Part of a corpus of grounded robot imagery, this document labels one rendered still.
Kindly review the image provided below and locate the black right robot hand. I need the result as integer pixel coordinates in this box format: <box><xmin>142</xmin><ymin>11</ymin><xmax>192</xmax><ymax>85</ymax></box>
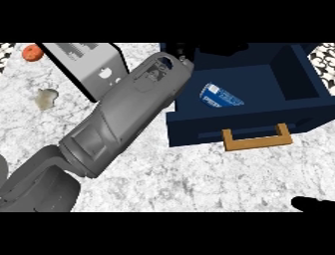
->
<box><xmin>290</xmin><ymin>195</ymin><xmax>335</xmax><ymax>213</ymax></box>

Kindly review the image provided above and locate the navy blue drawer front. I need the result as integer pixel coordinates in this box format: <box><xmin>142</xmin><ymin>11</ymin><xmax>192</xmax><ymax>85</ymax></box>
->
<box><xmin>166</xmin><ymin>102</ymin><xmax>335</xmax><ymax>148</ymax></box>

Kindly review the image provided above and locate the grey and black appliance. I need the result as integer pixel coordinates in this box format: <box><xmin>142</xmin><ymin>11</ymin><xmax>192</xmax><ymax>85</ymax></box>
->
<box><xmin>34</xmin><ymin>42</ymin><xmax>133</xmax><ymax>104</ymax></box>

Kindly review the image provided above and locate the blue and white can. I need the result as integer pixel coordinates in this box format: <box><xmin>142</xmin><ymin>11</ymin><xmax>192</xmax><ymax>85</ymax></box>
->
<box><xmin>198</xmin><ymin>82</ymin><xmax>246</xmax><ymax>110</ymax></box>

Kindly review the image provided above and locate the navy blue open drawer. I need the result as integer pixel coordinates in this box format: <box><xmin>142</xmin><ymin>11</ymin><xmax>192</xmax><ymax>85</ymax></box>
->
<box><xmin>160</xmin><ymin>42</ymin><xmax>335</xmax><ymax>115</ymax></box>

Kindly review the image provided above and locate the wooden drawer handle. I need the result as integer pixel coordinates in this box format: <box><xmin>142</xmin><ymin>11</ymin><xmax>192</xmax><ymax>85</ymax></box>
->
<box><xmin>221</xmin><ymin>123</ymin><xmax>294</xmax><ymax>152</ymax></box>

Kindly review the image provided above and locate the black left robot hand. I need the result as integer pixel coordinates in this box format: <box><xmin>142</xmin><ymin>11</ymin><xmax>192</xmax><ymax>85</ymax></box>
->
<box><xmin>167</xmin><ymin>42</ymin><xmax>250</xmax><ymax>63</ymax></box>

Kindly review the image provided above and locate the orange round fruit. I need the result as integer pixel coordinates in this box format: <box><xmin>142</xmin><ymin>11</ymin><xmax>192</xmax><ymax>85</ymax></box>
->
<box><xmin>22</xmin><ymin>44</ymin><xmax>46</xmax><ymax>63</ymax></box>

